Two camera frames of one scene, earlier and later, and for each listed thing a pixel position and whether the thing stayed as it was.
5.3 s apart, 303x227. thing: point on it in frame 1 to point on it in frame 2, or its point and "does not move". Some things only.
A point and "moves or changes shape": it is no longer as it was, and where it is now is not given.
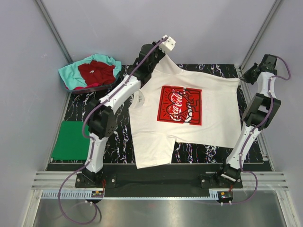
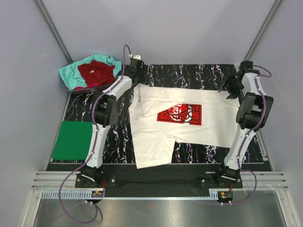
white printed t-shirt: [173, 104] moves or changes shape
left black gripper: [162, 53] to [141, 80]
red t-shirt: [96, 72] does not move
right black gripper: [246, 77] to [226, 85]
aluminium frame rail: [55, 180] does not move
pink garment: [93, 85] does not move
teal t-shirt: [72, 78] does not move
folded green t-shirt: [70, 144] does not move
